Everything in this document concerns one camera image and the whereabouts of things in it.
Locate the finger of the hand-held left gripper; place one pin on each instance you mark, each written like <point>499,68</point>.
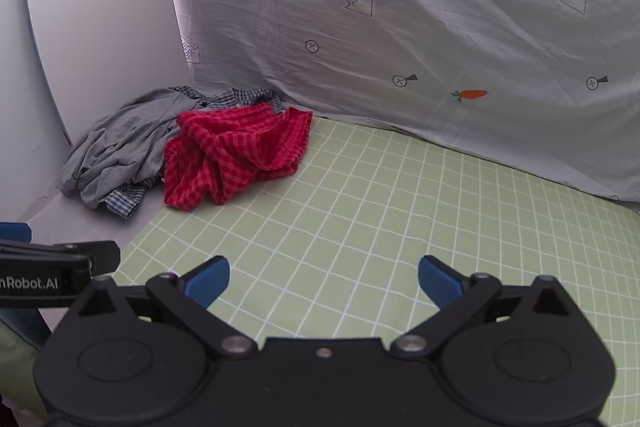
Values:
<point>14,232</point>
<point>102,257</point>

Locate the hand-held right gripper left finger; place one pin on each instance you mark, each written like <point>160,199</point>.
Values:
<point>209,282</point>

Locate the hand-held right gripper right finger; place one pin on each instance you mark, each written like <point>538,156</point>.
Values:
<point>440,281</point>

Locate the red checked garment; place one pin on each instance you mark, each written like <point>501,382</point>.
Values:
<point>235,152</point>

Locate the dark blue cloth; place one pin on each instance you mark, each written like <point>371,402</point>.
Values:
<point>22,324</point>

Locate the blue plaid shirt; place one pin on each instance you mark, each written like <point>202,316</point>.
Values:
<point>125,202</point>

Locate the green grid bed sheet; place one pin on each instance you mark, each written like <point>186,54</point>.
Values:
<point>400,217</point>

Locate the olive green cloth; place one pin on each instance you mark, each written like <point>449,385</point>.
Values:
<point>17,372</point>

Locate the grey garment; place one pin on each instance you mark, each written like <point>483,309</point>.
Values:
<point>117,142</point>

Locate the white rounded board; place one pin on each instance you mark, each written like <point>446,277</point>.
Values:
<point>95,22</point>

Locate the grey carrot print sheet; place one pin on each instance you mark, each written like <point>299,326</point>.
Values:
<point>410,32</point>

